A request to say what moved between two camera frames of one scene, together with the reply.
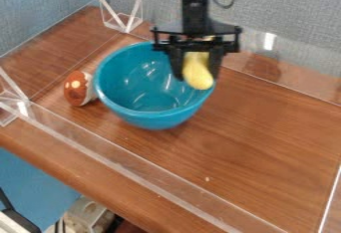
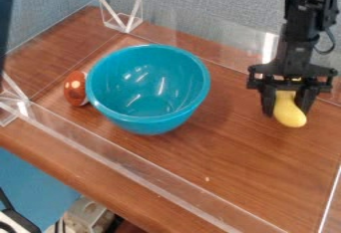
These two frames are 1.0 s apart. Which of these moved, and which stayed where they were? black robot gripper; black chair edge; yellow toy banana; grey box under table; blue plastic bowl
Moved: blue plastic bowl; black robot gripper; yellow toy banana
Stayed: black chair edge; grey box under table
